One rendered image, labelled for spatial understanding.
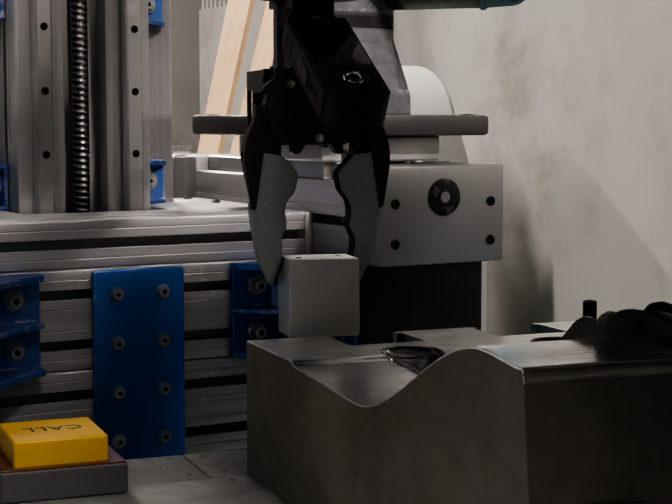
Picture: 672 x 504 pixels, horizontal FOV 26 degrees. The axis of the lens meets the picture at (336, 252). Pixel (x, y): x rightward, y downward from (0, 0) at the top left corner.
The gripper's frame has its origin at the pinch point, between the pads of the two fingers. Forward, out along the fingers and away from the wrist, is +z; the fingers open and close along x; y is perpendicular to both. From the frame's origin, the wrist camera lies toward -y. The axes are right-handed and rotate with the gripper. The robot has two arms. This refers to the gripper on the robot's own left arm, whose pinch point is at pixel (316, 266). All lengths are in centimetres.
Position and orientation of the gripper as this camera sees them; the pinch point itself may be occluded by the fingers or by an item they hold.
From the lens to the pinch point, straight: 102.3
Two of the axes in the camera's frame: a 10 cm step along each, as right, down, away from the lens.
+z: 0.0, 10.0, 0.9
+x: -9.7, 0.2, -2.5
